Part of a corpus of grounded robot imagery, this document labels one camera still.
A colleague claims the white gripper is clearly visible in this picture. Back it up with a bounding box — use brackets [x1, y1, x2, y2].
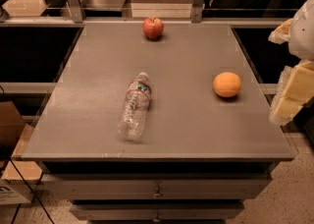
[268, 0, 314, 126]

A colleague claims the clear plastic water bottle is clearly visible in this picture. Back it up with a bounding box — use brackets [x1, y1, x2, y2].
[118, 72, 152, 142]

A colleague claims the orange fruit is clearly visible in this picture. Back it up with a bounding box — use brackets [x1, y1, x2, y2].
[213, 72, 241, 97]

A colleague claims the red apple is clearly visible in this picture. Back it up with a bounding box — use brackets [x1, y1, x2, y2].
[142, 18, 164, 39]

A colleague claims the upper grey drawer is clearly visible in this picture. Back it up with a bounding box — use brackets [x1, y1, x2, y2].
[42, 174, 272, 200]

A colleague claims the grey drawer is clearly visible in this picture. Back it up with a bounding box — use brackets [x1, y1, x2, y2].
[42, 174, 272, 200]
[70, 200, 243, 221]

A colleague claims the lower grey drawer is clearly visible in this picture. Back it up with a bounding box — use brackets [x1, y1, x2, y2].
[70, 200, 243, 221]

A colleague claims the brown cardboard box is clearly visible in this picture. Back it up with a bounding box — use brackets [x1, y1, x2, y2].
[0, 101, 26, 147]

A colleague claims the white printed box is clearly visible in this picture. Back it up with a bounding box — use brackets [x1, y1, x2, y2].
[0, 180, 32, 205]

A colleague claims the right metal bracket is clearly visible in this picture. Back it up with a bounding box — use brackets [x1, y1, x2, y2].
[190, 0, 204, 23]

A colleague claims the metal bracket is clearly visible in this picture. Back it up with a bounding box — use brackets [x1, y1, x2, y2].
[67, 0, 83, 23]
[190, 0, 204, 23]

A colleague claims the left metal bracket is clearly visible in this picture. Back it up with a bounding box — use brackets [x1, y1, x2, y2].
[67, 0, 83, 23]

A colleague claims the black cable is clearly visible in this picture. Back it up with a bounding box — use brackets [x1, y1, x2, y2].
[9, 158, 55, 224]

